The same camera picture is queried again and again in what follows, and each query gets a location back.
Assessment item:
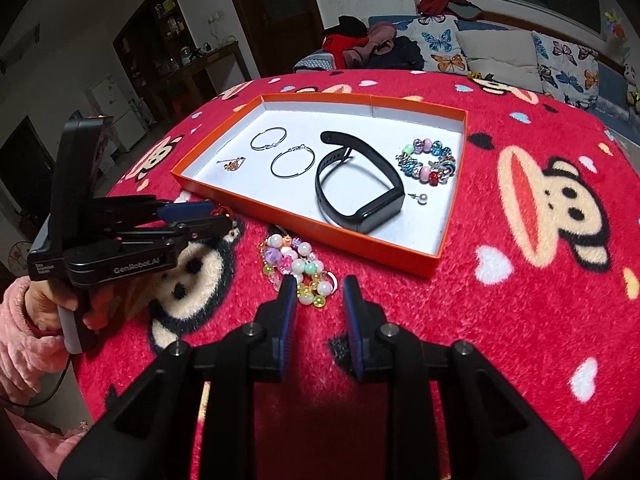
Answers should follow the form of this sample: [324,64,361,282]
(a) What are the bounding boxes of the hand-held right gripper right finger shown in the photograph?
[342,275,586,480]

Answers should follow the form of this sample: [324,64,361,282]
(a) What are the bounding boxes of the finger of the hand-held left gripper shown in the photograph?
[107,217,238,248]
[92,195,215,226]

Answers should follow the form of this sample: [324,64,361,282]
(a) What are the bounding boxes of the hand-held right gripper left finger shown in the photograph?
[57,275,298,480]

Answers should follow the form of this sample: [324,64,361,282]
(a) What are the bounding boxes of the pastel bead bracelet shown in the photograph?
[257,232,343,308]

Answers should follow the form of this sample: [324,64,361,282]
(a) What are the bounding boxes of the silver bangle rings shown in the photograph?
[270,145,317,179]

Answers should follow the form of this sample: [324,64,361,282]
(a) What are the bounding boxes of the black smart band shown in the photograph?
[315,130,406,235]

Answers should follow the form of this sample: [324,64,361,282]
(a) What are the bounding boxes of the orange cardboard box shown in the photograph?
[170,92,468,278]

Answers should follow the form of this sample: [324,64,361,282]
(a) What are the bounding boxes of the glass bead bracelet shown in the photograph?
[396,137,457,187]

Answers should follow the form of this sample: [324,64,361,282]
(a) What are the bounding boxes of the person's left forearm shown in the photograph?
[0,275,76,406]

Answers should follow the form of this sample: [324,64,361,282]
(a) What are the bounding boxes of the person's left hand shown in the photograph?
[22,280,113,336]

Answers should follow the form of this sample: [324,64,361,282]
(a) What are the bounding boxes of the white fridge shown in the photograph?
[90,74,138,151]

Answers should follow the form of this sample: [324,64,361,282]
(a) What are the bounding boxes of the small fan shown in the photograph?
[10,240,33,276]

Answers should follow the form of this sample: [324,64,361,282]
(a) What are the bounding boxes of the wooden desk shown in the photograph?
[175,40,251,111]

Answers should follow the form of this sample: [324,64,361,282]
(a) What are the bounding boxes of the red printed blanket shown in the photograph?
[75,72,640,480]

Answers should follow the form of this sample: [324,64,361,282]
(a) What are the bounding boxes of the dark shelf cabinet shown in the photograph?
[112,0,201,111]

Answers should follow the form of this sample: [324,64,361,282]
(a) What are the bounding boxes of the dark wooden door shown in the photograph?
[217,0,326,81]

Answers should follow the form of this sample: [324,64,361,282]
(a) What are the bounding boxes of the red cloth with black trim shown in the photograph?
[322,34,371,68]

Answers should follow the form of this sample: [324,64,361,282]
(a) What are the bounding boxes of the black garment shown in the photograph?
[337,16,368,38]

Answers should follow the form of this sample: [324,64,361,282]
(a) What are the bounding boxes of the pink garment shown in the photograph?
[347,22,398,58]

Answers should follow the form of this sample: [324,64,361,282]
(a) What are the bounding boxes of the dark navy garment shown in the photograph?
[370,37,426,71]

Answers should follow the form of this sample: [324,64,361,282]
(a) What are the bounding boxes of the person's pink fleece clothing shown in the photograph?
[0,405,96,480]

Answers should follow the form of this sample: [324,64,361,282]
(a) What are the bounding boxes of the butterfly print pillow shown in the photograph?
[531,30,601,108]
[395,14,471,75]

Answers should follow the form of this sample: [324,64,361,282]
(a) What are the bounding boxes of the plain grey pillow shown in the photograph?
[455,27,546,93]

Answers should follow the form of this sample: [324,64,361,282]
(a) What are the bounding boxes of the red garment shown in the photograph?
[417,0,483,21]

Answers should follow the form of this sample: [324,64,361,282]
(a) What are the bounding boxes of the blue sofa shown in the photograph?
[292,15,640,131]

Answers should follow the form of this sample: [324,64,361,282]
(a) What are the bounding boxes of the colourful toy pinwheel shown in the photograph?
[602,9,628,41]

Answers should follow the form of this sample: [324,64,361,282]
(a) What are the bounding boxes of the black cable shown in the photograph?
[0,352,71,406]

